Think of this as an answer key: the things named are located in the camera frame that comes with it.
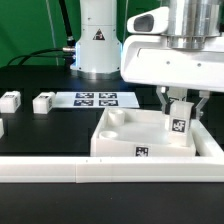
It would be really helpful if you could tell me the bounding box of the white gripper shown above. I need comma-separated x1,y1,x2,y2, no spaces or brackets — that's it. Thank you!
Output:
121,5,224,118

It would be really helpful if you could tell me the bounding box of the white square table top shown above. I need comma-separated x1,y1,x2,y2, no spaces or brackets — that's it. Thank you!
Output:
90,108,196,157

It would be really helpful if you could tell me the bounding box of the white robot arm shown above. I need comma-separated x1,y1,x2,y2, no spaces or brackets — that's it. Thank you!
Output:
70,0,224,118

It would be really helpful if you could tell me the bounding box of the white L-shaped obstacle fence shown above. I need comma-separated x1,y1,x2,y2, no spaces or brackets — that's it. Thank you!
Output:
0,121,224,183

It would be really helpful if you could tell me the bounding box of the white marker sheet with tags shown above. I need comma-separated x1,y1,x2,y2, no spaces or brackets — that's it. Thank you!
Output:
54,92,139,108

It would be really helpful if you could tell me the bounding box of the white part at left edge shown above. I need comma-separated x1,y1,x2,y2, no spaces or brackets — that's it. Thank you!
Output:
0,118,4,139

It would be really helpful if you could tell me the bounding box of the black cable with metal plug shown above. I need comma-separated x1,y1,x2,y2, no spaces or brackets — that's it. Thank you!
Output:
58,0,76,54

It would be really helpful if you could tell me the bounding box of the black cable bundle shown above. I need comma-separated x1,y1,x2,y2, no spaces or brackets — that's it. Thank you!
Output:
6,48,76,67

